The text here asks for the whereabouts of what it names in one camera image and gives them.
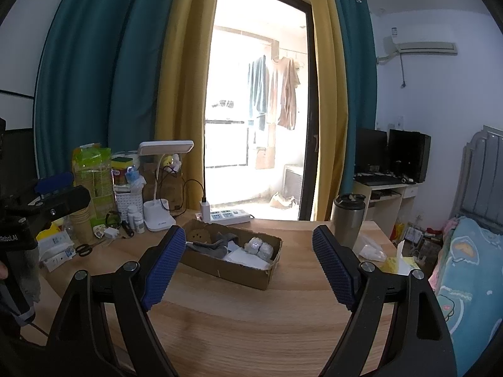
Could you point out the hanging beige shirt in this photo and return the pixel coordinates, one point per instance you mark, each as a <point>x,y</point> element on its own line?
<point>285,90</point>

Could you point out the flattened cardboard on balcony floor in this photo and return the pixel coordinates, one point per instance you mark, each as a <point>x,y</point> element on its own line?
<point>283,201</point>

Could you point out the white plug adapter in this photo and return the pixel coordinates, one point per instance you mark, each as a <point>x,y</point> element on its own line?
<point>110,233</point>

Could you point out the yellow tissue pack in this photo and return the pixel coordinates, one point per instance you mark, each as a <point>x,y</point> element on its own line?
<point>397,265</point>

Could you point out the teal curtain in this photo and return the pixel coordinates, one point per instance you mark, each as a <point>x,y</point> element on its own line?
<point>98,66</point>
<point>359,86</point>

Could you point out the black keyboard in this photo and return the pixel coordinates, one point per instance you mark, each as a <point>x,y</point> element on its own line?
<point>377,180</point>

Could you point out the blue printed blanket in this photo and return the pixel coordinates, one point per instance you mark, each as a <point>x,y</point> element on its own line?
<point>471,282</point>

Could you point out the white charger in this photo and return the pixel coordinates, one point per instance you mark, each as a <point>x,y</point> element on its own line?
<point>205,210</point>

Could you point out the black computer monitor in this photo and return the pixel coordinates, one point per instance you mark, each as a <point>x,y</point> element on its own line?
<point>371,149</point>

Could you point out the white perforated basket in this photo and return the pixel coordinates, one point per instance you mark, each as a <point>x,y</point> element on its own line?
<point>125,202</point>

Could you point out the stack of brown paper cups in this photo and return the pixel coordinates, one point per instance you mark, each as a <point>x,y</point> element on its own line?
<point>80,226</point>

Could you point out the black computer tower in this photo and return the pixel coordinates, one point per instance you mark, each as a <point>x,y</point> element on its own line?
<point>408,155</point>

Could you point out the white paper towel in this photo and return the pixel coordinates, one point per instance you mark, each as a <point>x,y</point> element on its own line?
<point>245,260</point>

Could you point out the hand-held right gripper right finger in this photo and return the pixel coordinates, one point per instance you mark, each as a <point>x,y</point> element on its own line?
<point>334,267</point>

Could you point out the jar with yellow green lid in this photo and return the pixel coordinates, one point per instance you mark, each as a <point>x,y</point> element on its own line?
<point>122,172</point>

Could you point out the brown cardboard carton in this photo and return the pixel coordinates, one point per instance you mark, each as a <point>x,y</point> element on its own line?
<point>173,192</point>

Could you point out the small black flashlight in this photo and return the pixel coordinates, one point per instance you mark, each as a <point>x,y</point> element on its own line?
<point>127,229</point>

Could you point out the white air conditioner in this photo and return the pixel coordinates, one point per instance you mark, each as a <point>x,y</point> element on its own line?
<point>424,47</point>

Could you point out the white pill bottle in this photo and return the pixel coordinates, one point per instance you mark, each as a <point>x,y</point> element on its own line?
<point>140,224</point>
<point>133,218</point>

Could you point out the clear cotton swab pack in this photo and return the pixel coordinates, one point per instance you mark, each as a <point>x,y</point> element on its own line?
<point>259,248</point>

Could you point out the balcony cardboard box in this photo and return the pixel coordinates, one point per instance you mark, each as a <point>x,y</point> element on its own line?
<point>265,158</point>

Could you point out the white computer desk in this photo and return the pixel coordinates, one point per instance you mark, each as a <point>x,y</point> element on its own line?
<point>393,208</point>

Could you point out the green packet of paper cups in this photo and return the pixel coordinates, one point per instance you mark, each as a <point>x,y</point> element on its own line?
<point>96,180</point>

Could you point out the hanging teal shirt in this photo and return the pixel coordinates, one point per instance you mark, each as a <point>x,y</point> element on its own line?
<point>258,86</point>

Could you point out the white balcony cabinet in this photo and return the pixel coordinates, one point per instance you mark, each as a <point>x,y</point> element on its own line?
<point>292,182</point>

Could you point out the yellow curtain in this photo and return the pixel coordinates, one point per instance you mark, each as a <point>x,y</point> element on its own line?
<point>330,86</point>
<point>184,86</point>

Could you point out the small yellow white toy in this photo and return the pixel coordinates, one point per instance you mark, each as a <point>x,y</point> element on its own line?
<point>171,161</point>

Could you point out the green tinted glasses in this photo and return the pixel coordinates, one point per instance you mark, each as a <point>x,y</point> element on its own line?
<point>114,218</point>

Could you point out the white desk lamp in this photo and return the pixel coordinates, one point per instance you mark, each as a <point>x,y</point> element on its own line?
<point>157,216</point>

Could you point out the steel tumbler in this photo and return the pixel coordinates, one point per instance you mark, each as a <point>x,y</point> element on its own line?
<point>347,224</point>

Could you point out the dark door frame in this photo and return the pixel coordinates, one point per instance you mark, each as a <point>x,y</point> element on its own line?
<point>312,86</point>

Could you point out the grey bed headboard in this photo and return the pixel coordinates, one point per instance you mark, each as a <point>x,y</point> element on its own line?
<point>479,172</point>

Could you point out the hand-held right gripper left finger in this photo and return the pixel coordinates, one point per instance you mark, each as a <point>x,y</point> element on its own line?
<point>165,267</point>

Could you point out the grey fuzzy cloth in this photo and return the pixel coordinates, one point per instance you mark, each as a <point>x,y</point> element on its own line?
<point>30,273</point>

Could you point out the white power strip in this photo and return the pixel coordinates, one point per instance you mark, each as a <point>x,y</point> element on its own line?
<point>230,216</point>

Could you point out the black scissors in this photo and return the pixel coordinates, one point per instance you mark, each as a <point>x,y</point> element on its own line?
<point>82,249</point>

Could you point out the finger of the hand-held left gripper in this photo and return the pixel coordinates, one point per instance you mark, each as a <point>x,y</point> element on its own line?
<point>63,204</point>
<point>55,182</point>

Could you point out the white tissue pack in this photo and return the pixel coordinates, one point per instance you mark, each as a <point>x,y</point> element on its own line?
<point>59,261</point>
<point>55,242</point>

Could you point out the brown round cookie-shaped pad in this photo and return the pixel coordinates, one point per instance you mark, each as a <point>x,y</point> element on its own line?
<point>198,235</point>

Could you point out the clear plastic bag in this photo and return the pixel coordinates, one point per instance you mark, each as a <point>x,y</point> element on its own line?
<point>371,250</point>

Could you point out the yellow packet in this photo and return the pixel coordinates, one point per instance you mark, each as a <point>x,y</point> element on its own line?
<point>49,232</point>

